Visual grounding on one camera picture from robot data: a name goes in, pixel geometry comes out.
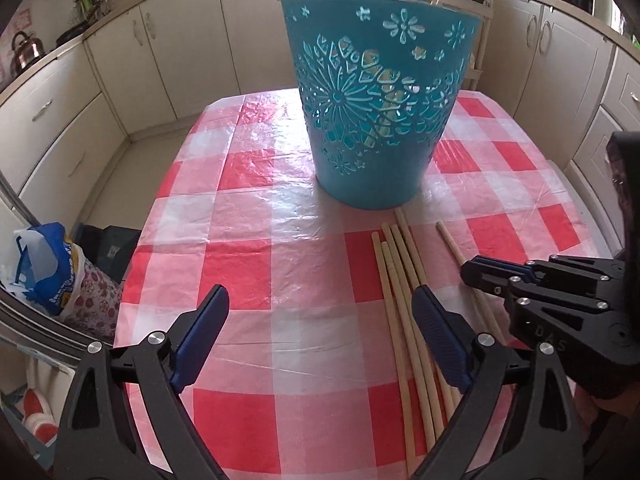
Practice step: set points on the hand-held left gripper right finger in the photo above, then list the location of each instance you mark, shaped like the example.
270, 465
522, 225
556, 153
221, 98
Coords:
440, 330

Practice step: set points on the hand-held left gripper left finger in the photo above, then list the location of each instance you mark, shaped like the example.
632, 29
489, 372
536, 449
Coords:
200, 330

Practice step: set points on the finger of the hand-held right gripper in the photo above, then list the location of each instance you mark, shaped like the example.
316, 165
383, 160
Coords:
487, 280
575, 266

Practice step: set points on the bunch of wooden chopsticks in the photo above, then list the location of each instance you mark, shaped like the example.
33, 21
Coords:
400, 320

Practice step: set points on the single wooden chopstick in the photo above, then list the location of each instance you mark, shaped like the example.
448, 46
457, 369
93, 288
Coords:
450, 242

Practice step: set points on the blue perforated bucket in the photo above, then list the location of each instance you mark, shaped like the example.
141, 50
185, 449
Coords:
380, 180

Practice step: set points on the person's right hand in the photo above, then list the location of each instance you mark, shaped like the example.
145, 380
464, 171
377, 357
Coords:
617, 404

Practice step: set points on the red checked plastic tablecloth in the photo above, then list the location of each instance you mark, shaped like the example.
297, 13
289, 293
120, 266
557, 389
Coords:
250, 260

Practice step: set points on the floral print bag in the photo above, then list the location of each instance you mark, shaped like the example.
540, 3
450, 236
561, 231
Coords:
95, 295

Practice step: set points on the blue white plastic bag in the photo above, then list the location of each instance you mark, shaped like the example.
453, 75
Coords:
45, 260

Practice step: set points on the red white slipper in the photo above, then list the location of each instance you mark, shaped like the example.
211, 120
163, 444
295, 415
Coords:
40, 415

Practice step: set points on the white rolling cart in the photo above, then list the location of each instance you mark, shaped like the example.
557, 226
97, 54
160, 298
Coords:
484, 45

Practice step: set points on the white base cabinets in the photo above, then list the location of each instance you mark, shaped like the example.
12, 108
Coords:
190, 60

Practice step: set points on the black wok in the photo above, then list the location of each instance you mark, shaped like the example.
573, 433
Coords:
70, 35

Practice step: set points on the steel kettle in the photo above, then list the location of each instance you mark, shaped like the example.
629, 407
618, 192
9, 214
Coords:
27, 55

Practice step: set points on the pink patterned wall sticker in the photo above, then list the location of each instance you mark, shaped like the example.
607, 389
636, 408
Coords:
20, 17

